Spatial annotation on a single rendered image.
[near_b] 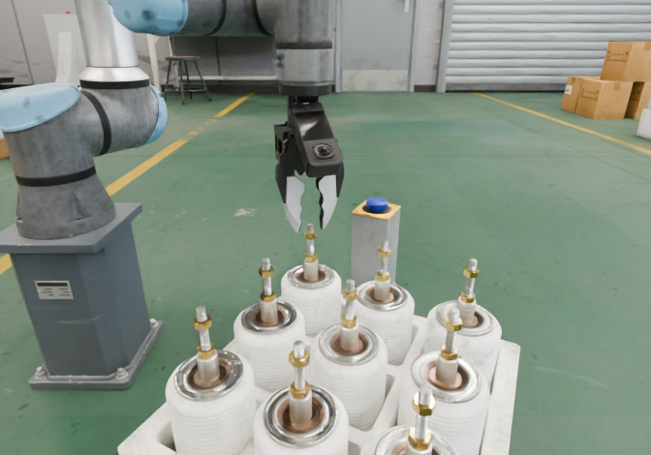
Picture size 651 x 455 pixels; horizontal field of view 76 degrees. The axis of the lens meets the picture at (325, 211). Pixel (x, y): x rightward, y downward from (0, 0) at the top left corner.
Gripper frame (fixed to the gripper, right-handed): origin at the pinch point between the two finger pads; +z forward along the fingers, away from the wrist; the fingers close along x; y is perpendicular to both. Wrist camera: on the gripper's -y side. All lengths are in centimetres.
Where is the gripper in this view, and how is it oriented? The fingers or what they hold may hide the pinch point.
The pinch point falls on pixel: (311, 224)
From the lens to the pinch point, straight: 62.1
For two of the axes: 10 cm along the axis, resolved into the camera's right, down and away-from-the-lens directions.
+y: -3.1, -3.6, 8.8
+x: -9.5, 1.2, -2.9
